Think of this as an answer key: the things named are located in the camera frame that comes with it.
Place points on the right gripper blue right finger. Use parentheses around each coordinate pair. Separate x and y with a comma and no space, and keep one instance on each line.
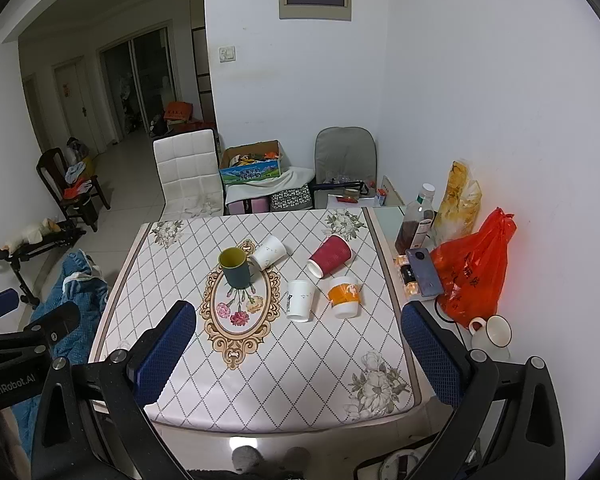
(437,350)

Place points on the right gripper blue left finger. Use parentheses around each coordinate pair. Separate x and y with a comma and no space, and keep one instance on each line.
(154,356)

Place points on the white cup with bamboo print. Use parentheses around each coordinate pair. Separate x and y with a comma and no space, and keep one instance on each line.
(268,253)

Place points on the orange and white paper cup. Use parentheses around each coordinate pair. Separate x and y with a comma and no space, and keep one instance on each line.
(344,297)

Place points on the red paper cup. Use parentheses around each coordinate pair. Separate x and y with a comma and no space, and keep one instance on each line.
(334,253)

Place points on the white cup with black calligraphy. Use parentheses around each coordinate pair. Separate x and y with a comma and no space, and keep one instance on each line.
(300,295)

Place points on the white enamel mug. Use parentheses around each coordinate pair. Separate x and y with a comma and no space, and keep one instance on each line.
(491,335)

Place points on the orange patterned small box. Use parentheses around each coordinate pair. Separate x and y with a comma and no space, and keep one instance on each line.
(409,280)

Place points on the black tripod stand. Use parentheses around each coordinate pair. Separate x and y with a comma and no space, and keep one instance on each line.
(66,237)

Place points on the grey smartphone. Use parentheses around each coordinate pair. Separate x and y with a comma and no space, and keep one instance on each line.
(425,273)

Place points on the orange plastic bag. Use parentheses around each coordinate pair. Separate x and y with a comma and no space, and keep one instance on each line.
(472,269)

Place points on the black wooden chair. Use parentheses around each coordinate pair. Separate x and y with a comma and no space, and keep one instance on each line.
(73,188)

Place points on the dark green mug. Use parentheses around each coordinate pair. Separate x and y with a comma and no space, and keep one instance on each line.
(234,264)

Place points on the dark liquid glass bottle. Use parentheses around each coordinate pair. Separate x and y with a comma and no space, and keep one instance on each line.
(417,221)

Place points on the diamond pattern floral tablecloth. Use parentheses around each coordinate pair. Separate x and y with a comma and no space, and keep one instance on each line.
(249,368)

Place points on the yellow snack bag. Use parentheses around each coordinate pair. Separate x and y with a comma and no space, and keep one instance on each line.
(460,206)

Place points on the white padded chair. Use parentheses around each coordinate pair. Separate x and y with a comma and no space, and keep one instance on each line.
(189,173)

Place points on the cardboard box with items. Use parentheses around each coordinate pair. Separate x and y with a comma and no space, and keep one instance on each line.
(251,162)

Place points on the grey cushioned chair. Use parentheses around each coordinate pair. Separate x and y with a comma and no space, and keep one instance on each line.
(345,159)

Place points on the white wall switch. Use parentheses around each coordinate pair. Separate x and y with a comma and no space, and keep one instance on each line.
(227,54)

